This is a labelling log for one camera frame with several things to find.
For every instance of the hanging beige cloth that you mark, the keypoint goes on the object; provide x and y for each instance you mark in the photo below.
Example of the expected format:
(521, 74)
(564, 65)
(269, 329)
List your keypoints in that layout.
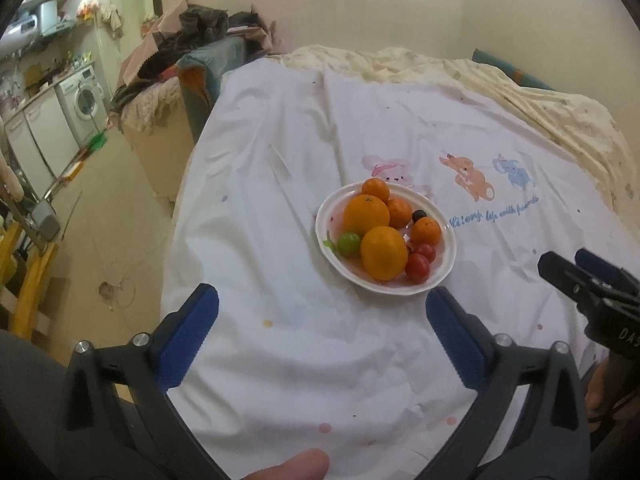
(112, 20)

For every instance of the flat cardboard piece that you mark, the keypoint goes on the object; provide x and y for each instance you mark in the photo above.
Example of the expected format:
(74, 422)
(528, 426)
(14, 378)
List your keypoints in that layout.
(72, 167)

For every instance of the teal pillow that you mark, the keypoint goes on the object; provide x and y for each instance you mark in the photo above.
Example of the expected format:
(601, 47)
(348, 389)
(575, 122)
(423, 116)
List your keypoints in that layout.
(520, 77)

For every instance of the person's left hand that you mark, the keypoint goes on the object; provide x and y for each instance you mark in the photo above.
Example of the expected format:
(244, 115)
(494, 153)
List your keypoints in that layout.
(295, 467)

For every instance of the green grape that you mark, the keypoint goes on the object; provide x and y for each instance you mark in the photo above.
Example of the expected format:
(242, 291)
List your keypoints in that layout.
(348, 243)

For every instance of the white plate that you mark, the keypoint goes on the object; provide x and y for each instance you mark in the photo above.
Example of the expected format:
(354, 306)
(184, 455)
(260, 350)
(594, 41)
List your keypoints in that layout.
(350, 267)

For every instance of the beige cloth bundle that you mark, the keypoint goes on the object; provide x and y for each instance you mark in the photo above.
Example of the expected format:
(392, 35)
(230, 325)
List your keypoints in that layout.
(11, 180)

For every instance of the large orange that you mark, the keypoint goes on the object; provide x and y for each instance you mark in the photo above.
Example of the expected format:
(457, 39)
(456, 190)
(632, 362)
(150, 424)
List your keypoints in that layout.
(384, 252)
(367, 215)

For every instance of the person's right hand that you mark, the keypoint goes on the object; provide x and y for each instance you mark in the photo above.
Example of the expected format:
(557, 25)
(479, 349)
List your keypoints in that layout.
(600, 385)

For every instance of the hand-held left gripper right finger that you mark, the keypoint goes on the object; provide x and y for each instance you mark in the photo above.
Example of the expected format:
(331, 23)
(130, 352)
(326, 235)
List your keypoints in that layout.
(457, 340)

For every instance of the teal upholstered chair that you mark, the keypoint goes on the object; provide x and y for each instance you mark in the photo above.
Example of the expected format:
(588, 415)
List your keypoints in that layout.
(210, 60)

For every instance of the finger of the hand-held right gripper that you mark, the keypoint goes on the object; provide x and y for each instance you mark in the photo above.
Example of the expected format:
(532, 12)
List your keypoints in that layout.
(557, 267)
(600, 265)

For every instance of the white kitchen cabinets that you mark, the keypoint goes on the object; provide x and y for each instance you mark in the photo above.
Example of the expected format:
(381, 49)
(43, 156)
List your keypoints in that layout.
(40, 130)

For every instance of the orange hanging plastic bag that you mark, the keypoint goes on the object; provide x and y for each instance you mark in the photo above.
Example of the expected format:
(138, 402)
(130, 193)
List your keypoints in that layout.
(89, 4)

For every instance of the dark purple grape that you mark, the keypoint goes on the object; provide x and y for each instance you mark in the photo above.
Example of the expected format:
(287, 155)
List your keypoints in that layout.
(419, 216)

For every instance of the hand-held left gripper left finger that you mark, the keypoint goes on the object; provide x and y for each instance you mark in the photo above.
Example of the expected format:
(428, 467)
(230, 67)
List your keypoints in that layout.
(190, 335)

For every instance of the cream patterned quilt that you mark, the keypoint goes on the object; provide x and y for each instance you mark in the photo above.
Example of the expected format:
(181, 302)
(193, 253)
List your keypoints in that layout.
(550, 105)

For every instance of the white washing machine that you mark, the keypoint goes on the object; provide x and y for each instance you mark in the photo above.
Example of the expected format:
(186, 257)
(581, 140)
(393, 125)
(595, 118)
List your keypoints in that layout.
(82, 102)

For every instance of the pile of clothes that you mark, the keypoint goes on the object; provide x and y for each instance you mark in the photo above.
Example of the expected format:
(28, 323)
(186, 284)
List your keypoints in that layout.
(200, 22)

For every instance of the beige armchair with lace cover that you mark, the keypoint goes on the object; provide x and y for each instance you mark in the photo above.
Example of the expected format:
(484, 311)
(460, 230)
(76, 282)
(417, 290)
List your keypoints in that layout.
(155, 150)

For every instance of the green dustpan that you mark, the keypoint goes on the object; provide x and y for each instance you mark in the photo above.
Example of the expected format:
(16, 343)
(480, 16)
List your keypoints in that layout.
(98, 141)

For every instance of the mandarin orange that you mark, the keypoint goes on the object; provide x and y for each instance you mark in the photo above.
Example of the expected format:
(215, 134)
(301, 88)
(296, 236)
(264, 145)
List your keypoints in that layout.
(375, 190)
(426, 231)
(400, 212)

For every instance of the red cherry tomato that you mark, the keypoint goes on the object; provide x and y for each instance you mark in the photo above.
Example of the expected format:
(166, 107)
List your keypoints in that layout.
(426, 251)
(417, 267)

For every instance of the grey metal box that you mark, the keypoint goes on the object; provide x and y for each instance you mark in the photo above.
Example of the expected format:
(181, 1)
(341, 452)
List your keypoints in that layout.
(45, 220)

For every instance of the white printed bed sheet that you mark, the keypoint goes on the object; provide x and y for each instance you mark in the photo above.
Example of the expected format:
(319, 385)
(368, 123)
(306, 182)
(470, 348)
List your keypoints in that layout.
(300, 160)

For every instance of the yellow wooden chair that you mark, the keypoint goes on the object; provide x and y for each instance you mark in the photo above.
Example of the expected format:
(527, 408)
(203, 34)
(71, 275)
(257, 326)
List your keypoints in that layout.
(30, 280)

